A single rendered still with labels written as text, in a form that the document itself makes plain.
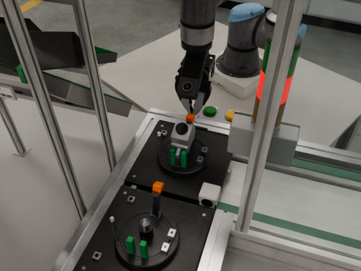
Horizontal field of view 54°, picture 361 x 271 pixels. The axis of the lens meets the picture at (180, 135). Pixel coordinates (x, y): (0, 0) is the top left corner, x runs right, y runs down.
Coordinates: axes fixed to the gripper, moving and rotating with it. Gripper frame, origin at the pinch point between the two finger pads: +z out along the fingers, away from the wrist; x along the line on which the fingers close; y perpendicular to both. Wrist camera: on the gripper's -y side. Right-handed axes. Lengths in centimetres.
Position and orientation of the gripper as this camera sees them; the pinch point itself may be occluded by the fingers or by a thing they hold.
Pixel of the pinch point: (192, 113)
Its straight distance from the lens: 91.5
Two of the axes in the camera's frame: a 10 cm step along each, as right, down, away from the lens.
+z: 0.0, 7.2, 6.9
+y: 3.2, -6.6, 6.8
